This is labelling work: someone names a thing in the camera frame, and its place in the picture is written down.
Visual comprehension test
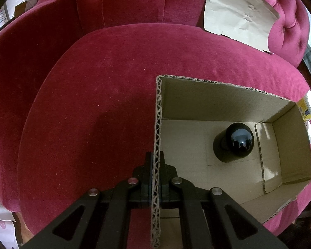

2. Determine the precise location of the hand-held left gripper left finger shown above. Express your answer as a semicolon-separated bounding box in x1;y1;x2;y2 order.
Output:
19;152;153;249

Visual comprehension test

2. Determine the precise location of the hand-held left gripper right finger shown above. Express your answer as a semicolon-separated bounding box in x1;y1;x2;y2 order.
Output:
159;154;289;249

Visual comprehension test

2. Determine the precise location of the cardboard box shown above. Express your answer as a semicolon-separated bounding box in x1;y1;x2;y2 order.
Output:
150;75;311;248

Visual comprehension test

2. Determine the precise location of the round cotton swab jar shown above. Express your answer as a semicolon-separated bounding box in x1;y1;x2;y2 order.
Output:
297;90;311;122

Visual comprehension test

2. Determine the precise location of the black round-headed device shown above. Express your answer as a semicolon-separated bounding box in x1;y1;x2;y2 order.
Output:
213;122;254;163

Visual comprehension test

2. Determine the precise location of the red velvet tufted armchair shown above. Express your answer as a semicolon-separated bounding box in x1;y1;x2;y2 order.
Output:
0;0;311;239

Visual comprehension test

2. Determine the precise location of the pink printed cloth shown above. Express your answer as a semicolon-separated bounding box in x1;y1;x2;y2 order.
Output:
0;200;18;249

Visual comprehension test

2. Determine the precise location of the brown paper sheet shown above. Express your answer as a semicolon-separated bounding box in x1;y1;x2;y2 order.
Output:
203;0;280;54

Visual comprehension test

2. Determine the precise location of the brown cardboard carton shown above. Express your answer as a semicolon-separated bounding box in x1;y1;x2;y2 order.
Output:
14;0;38;18

